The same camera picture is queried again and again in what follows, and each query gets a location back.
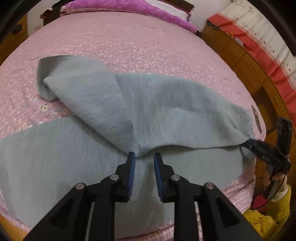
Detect right hand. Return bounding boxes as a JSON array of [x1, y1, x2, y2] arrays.
[[262, 168, 287, 192]]

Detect dark wooden headboard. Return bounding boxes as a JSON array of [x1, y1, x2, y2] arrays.
[[40, 1, 195, 25]]

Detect red and white curtain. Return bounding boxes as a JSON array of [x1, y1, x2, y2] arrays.
[[208, 1, 296, 123]]

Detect black wardrobe knob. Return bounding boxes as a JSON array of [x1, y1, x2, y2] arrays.
[[11, 24, 23, 35]]

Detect pink floral bedspread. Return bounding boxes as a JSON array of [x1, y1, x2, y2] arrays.
[[1, 11, 263, 232]]

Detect grey sweatpants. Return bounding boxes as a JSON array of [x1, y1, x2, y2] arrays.
[[1, 56, 255, 240]]

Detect wooden dresser with drawers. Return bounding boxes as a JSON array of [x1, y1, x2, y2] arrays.
[[203, 21, 291, 144]]

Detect yellow right sleeve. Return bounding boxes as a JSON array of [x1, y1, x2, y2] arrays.
[[243, 185, 292, 240]]

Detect purple fluffy pillow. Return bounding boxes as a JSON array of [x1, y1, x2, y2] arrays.
[[60, 1, 198, 34]]

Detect wooden wardrobe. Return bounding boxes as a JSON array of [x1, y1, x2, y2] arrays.
[[0, 15, 28, 64]]

